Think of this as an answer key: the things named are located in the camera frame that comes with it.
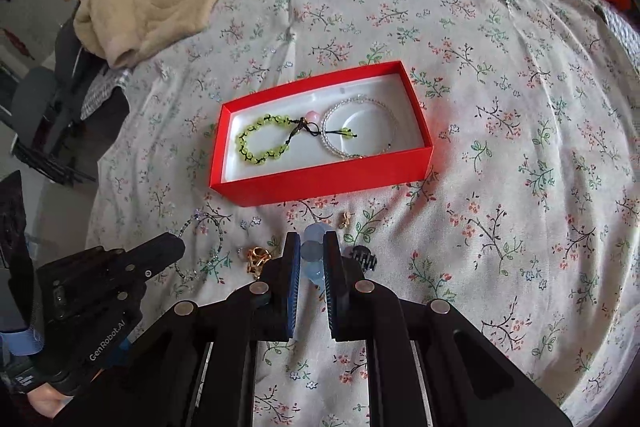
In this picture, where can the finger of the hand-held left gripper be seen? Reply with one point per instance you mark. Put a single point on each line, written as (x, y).
(157, 249)

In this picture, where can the person's left hand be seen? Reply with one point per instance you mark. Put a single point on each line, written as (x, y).
(46, 402)

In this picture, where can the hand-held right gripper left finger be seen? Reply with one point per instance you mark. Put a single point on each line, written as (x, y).
(294, 279)

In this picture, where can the grey checked cloth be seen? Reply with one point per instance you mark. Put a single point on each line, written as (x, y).
(100, 92)

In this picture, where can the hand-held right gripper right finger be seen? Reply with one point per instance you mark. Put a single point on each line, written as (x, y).
(330, 279)

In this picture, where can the dark grey chair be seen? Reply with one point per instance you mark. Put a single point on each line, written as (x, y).
(35, 97)

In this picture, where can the floral bedsheet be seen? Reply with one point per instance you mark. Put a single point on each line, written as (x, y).
(500, 157)

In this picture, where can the small gold earring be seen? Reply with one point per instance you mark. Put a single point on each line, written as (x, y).
(345, 220)

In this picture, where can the red cardboard box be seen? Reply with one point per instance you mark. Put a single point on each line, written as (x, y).
(325, 184)

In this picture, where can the black hair clip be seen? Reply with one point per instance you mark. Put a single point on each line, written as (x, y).
(361, 254)

